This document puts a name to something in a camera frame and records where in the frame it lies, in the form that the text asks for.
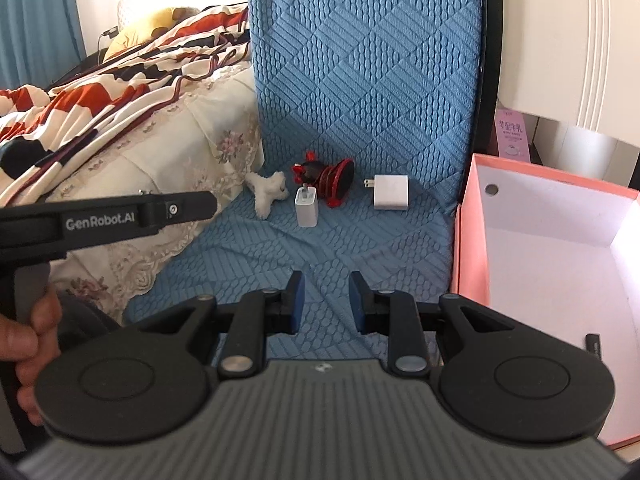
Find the yellow pillow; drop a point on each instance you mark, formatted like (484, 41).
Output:
(135, 35)

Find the cream plastic folding board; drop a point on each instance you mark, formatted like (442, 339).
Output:
(550, 35)

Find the floral cream quilt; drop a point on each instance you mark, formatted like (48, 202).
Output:
(200, 125)

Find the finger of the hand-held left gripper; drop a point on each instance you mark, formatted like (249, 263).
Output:
(185, 206)

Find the black plug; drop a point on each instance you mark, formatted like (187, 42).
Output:
(110, 32)

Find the blue curtain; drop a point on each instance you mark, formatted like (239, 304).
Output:
(35, 10)

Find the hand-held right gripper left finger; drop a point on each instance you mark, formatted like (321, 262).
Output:
(298, 305)

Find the red black figurine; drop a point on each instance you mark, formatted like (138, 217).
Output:
(325, 175)

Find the blue textured seat cover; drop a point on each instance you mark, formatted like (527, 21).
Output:
(365, 85)

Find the pink cardboard box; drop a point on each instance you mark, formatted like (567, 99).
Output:
(550, 240)

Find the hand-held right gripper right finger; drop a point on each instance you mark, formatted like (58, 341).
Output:
(356, 305)

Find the small white charger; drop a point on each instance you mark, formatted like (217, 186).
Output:
(305, 210)

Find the beige folding chair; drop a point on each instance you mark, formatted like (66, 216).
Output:
(492, 60)

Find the large white charger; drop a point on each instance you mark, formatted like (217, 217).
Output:
(392, 192)

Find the red striped blanket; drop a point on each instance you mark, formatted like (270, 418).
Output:
(100, 95)

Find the white coral-shaped toy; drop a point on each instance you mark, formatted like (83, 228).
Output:
(267, 190)

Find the person's left hand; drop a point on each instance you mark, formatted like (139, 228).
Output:
(30, 335)

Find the small black stick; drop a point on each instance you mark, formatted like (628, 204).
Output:
(594, 346)

